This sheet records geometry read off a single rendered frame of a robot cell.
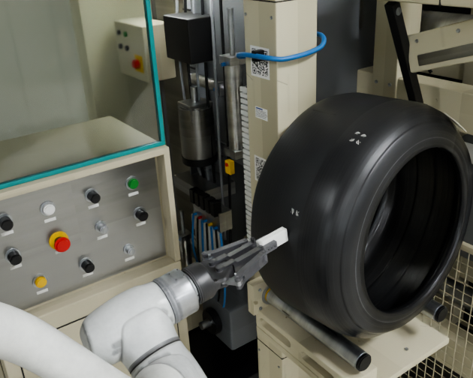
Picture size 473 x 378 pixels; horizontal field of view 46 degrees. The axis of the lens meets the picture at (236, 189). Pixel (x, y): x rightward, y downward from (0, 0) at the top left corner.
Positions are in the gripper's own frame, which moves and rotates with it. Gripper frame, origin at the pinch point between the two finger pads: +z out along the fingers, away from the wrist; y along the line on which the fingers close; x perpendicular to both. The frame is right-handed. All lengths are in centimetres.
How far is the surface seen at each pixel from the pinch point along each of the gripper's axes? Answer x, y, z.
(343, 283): 8.4, -12.5, 7.0
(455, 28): -26, 5, 65
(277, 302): 33.3, 16.8, 10.1
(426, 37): -23, 13, 65
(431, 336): 48, -9, 40
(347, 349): 32.7, -7.9, 10.7
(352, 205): -7.0, -11.0, 12.3
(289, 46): -28.8, 24.3, 29.7
